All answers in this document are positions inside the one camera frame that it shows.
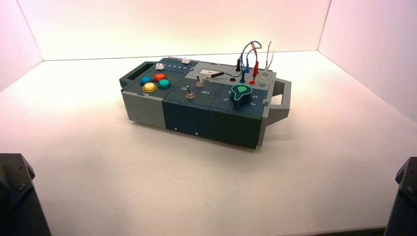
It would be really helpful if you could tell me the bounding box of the red banana plug wire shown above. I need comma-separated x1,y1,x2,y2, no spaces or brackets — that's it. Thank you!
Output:
245,45,262,83

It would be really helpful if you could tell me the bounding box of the grey and teal task box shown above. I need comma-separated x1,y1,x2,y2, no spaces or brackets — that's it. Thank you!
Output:
119,57,292,150

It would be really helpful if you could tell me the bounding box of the black green rotary knob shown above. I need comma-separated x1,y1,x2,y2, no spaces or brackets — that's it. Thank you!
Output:
230,84,255,109

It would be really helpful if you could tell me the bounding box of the black banana plug wire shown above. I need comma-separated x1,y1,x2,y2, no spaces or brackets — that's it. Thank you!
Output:
204,57,242,80

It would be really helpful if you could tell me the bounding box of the blue banana plug wire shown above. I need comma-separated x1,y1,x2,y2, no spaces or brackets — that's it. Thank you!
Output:
239,40,263,84

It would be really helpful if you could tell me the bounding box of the white banana plug wire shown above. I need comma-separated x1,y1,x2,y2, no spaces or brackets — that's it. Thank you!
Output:
262,40,275,86

